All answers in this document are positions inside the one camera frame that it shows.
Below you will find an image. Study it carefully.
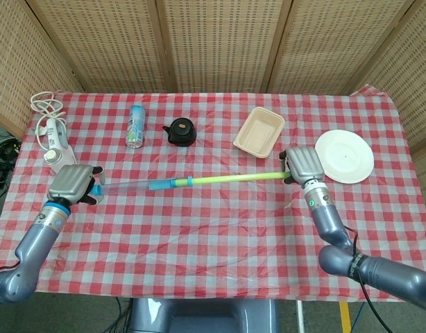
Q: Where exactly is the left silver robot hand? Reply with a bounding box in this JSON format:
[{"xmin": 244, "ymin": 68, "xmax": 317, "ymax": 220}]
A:
[{"xmin": 48, "ymin": 164, "xmax": 105, "ymax": 205}]

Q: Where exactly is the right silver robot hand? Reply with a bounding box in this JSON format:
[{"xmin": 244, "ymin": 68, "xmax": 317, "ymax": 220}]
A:
[{"xmin": 279, "ymin": 147, "xmax": 327, "ymax": 185}]

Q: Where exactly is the green and blue water pump toy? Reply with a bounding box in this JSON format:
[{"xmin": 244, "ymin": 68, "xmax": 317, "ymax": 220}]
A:
[{"xmin": 148, "ymin": 170, "xmax": 294, "ymax": 191}]

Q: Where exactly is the green blue plastic water squirter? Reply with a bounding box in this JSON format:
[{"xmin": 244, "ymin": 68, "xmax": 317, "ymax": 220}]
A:
[{"xmin": 91, "ymin": 176, "xmax": 195, "ymax": 196}]

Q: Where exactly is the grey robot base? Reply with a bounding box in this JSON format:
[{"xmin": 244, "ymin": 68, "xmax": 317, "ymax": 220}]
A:
[{"xmin": 129, "ymin": 298, "xmax": 280, "ymax": 333}]

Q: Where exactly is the white paper plate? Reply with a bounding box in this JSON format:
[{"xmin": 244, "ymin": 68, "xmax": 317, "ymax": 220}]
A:
[{"xmin": 314, "ymin": 129, "xmax": 375, "ymax": 184}]

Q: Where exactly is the white steam iron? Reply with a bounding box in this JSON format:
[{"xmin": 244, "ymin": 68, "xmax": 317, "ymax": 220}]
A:
[{"xmin": 35, "ymin": 117, "xmax": 78, "ymax": 174}]

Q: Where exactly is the beige food container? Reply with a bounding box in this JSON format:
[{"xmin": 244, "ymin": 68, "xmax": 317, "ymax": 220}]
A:
[{"xmin": 232, "ymin": 106, "xmax": 287, "ymax": 159}]

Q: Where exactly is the light blue drink can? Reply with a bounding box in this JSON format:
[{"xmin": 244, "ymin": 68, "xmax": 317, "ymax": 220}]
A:
[{"xmin": 125, "ymin": 104, "xmax": 146, "ymax": 149}]

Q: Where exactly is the black teapot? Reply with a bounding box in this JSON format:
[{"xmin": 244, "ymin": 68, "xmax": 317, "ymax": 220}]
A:
[{"xmin": 161, "ymin": 117, "xmax": 197, "ymax": 146}]

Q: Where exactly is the red white checkered tablecloth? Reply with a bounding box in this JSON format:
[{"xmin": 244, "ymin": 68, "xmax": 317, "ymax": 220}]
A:
[{"xmin": 0, "ymin": 85, "xmax": 426, "ymax": 303}]

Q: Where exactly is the woven bamboo folding screen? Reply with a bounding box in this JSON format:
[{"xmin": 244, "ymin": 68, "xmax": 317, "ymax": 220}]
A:
[{"xmin": 0, "ymin": 0, "xmax": 426, "ymax": 195}]

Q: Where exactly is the black floor cable bundle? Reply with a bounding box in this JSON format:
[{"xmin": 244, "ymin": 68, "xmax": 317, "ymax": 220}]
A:
[{"xmin": 0, "ymin": 133, "xmax": 22, "ymax": 190}]

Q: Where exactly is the white iron power cord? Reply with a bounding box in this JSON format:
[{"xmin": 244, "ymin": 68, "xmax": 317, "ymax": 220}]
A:
[{"xmin": 29, "ymin": 91, "xmax": 67, "ymax": 129}]

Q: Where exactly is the black velcro strap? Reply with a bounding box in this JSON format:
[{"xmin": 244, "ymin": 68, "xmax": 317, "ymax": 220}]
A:
[{"xmin": 348, "ymin": 253, "xmax": 365, "ymax": 278}]

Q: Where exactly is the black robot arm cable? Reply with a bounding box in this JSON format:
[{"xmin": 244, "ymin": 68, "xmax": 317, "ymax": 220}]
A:
[{"xmin": 343, "ymin": 225, "xmax": 391, "ymax": 333}]

